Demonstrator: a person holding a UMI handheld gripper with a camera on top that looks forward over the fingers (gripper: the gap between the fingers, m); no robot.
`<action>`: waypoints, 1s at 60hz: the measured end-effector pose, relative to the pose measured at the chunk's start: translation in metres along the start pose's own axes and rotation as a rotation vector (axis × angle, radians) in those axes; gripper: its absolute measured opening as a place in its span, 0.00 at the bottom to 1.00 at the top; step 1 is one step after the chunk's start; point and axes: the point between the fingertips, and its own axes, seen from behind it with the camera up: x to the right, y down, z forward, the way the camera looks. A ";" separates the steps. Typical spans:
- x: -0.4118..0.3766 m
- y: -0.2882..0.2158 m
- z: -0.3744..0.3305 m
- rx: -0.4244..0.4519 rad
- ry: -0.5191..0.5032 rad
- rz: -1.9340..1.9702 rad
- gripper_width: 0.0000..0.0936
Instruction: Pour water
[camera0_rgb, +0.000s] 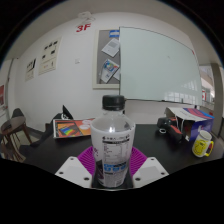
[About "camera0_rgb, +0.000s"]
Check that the red lettered wall sign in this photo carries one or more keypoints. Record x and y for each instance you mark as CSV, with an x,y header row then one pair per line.
x,y
82,27

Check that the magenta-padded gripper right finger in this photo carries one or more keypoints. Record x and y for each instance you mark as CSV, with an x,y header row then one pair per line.
x,y
151,171

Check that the grey pin board with papers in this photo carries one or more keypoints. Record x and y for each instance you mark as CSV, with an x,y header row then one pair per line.
x,y
103,46

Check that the white and yellow mug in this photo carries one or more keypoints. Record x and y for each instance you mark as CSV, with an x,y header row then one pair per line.
x,y
201,145

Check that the large whiteboard on stand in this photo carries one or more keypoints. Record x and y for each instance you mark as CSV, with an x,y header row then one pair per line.
x,y
160,63

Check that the large white wall poster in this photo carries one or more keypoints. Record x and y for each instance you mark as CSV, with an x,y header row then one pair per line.
x,y
50,56

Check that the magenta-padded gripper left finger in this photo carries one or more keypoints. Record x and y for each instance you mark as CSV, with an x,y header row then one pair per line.
x,y
71,170

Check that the blue and white cardboard box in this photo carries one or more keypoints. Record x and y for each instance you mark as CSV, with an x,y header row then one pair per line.
x,y
200,121

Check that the round brown wooden table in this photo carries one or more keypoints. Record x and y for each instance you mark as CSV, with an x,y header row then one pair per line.
x,y
13,125

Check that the dark grey chair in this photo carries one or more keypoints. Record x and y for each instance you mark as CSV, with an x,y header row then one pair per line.
x,y
17,113

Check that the clear black-capped drink bottle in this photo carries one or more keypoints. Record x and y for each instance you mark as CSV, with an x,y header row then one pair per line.
x,y
112,140

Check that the small white wall poster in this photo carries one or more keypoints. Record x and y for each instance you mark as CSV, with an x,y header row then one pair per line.
x,y
30,69

